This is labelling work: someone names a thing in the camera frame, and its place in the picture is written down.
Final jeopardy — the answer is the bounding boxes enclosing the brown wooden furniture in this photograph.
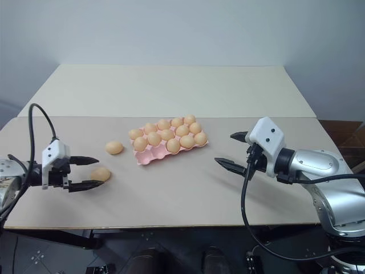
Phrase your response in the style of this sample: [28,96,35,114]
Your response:
[317,119,365,174]

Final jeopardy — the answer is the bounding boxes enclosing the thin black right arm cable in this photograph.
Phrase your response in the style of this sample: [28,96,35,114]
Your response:
[281,172,365,185]

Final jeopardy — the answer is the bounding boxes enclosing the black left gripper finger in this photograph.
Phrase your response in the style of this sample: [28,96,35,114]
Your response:
[68,179,105,193]
[69,155,100,167]

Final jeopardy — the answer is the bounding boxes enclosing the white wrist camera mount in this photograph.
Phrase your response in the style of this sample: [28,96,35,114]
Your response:
[41,138,71,190]
[245,116,286,179]

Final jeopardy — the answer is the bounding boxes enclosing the pink egg carton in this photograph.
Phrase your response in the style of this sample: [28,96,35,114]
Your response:
[129,114,210,167]

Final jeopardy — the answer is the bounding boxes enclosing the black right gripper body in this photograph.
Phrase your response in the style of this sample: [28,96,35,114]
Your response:
[245,142,268,178]

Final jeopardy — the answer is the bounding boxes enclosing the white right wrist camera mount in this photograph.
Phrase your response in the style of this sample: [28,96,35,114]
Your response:
[245,116,286,179]

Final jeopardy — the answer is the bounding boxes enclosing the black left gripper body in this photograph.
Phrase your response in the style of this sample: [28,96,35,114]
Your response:
[49,156,72,191]

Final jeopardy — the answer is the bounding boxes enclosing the black table frame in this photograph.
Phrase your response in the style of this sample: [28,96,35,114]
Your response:
[0,225,325,251]

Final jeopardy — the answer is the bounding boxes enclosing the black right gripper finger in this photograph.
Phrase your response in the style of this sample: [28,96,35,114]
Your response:
[229,131,250,143]
[214,157,252,176]

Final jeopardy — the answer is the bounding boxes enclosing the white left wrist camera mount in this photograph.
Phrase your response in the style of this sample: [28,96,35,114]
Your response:
[41,138,71,190]

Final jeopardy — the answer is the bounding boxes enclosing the dark rounded shape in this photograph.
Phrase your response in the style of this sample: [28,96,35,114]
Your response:
[201,245,229,274]

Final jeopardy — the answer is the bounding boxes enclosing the small black device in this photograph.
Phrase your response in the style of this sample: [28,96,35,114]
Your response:
[244,250,262,274]

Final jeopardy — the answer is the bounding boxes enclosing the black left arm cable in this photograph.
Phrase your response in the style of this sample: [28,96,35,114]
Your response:
[0,103,60,224]

